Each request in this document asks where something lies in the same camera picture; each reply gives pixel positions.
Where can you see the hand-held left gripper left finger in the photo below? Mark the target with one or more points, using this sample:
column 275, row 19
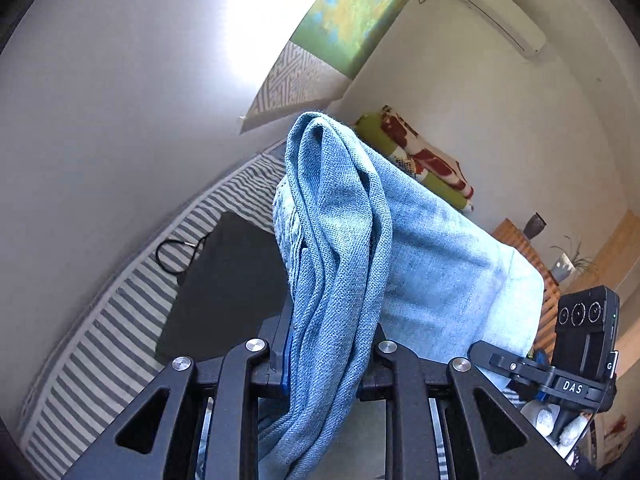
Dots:
column 286, row 360

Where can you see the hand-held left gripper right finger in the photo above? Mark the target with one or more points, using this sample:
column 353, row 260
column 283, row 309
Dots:
column 375, row 385

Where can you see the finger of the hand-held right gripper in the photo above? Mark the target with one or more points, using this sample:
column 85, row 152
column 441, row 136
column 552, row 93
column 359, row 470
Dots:
column 540, row 357
column 505, row 365

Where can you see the light blue denim jeans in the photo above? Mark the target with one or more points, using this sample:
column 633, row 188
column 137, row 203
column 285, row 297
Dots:
column 340, row 240

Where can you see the person's right hand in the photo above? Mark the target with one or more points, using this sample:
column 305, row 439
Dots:
column 555, row 422

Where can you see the potted plant white pot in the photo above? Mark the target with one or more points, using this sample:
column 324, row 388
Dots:
column 565, row 266

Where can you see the wooden door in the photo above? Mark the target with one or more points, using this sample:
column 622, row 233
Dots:
column 610, row 255

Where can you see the black folded cloth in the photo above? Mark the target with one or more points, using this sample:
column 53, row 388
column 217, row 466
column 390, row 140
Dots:
column 225, row 280

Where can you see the dark vase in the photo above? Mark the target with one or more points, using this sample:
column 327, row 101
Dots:
column 535, row 224

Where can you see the blue white striped quilt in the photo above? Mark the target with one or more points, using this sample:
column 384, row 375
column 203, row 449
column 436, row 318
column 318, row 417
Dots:
column 100, row 325

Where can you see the red floral folded blanket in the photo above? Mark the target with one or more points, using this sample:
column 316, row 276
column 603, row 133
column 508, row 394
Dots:
column 435, row 160

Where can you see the green folded blanket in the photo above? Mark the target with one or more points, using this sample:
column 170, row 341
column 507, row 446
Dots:
column 370, row 127

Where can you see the white air conditioner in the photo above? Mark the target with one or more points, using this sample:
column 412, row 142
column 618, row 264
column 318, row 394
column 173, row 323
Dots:
column 500, row 10

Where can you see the wooden slatted rail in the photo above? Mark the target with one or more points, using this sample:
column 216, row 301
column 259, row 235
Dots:
column 520, row 240

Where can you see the landscape wall poster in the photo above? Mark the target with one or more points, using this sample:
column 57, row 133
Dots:
column 360, row 15

